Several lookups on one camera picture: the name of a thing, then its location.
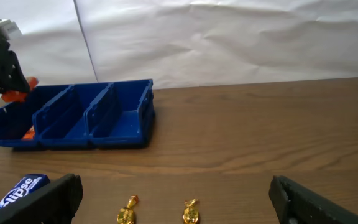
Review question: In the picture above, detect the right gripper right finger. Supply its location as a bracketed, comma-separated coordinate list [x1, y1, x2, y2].
[268, 175, 358, 224]

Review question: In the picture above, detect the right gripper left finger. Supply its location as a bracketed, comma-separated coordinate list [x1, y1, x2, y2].
[0, 173, 84, 224]

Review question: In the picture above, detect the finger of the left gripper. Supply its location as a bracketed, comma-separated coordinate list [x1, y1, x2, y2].
[0, 49, 31, 95]

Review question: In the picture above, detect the blue tray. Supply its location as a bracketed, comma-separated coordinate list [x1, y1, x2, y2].
[0, 78, 156, 149]

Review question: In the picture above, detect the gold candy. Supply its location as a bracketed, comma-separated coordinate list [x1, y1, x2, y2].
[182, 198, 201, 224]
[116, 195, 140, 224]

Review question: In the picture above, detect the orange candy box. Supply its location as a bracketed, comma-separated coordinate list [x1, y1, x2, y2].
[21, 125, 37, 141]
[1, 77, 39, 103]

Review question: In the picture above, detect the blue candy pack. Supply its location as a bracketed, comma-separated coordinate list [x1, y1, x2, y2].
[0, 173, 51, 214]

